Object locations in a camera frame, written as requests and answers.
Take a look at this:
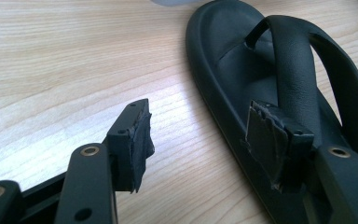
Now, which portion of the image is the black flip-flop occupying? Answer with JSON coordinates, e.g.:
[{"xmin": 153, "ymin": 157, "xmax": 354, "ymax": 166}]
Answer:
[{"xmin": 185, "ymin": 0, "xmax": 358, "ymax": 224}]

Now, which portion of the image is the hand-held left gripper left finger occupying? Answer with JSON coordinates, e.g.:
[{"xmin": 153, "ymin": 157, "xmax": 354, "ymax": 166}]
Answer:
[{"xmin": 103, "ymin": 98, "xmax": 156, "ymax": 194}]

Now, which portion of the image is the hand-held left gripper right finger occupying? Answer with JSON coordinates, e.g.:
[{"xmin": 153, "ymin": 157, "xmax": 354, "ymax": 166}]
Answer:
[{"xmin": 245, "ymin": 100, "xmax": 315, "ymax": 194}]

